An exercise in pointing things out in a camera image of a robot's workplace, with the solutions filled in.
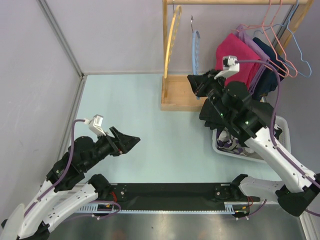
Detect purple cable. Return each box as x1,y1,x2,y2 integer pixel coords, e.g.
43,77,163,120
234,58,320,217
23,118,87,215

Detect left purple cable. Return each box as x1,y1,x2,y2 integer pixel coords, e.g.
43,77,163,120
23,118,87,215

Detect blue wire hanger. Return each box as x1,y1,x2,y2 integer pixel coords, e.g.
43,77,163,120
253,0,313,78

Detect pink wire hanger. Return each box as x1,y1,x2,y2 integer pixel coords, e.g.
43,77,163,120
260,0,298,78
234,0,290,78

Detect purple camouflage trousers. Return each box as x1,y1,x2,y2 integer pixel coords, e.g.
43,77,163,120
216,128,254,156

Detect light blue plastic hanger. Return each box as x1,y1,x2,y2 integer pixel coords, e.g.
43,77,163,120
189,15,202,101

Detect pink trousers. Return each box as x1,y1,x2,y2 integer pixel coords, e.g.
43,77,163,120
214,33,257,89

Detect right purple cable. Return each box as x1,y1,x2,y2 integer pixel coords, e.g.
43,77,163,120
234,58,320,217

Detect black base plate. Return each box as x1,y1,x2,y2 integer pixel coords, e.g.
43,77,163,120
112,183,236,212

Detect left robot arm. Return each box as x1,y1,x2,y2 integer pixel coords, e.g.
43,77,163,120
0,127,141,240

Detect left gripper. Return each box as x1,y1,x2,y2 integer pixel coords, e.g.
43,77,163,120
83,125,141,171

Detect yellow hanger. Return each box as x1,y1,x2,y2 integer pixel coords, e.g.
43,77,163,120
163,5,182,79

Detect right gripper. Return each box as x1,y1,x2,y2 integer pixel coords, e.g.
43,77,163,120
187,68,231,120

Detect black trousers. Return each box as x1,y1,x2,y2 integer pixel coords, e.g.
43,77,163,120
199,99,274,130

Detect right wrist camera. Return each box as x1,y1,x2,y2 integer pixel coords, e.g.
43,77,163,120
214,55,240,80

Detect wooden clothes rack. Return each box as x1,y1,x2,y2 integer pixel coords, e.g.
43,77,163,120
161,0,314,112

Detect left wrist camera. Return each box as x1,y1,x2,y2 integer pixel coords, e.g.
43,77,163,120
84,114,106,137

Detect white plastic basket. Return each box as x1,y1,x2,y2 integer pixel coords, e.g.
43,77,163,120
212,115,291,164

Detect lilac trousers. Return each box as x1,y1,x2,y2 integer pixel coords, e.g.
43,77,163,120
235,25,270,95

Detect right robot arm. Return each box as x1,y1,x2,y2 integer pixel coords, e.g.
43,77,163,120
187,70,320,217

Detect white cable duct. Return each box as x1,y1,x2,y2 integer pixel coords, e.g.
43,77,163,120
73,202,249,216

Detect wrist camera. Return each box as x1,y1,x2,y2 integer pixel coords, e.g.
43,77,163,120
214,55,240,80
84,114,106,137

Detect navy trousers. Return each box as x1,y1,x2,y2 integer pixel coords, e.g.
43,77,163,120
252,37,287,101

